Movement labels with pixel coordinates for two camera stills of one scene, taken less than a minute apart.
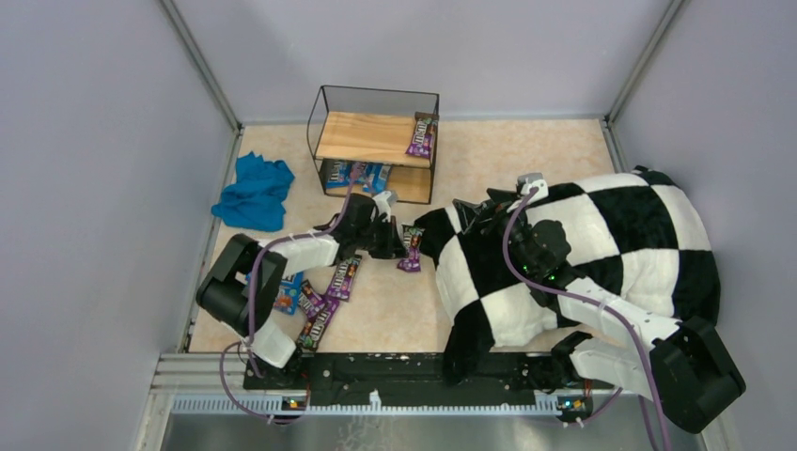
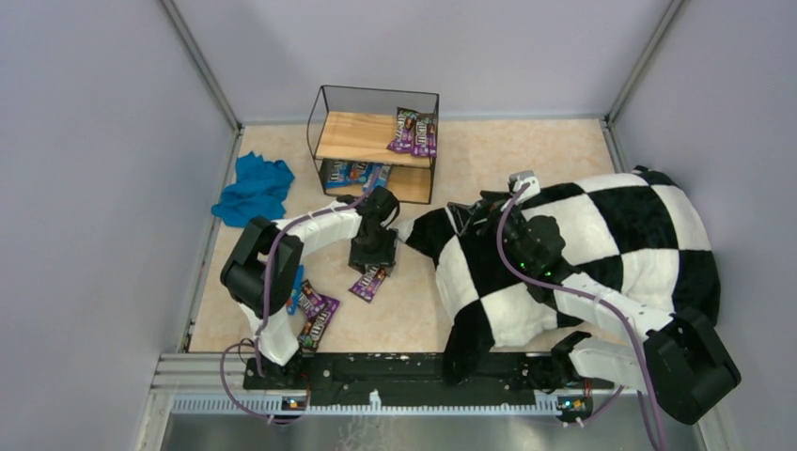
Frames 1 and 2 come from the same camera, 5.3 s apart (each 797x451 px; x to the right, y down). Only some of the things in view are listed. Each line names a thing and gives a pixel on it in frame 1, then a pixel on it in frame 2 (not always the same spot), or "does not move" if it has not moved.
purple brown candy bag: (413, 261) to (405, 131)
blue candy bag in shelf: (377, 178) does not move
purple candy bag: (317, 324) does not move
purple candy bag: (309, 300) does not move
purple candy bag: (344, 277) to (369, 281)
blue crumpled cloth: (256, 200) does not move
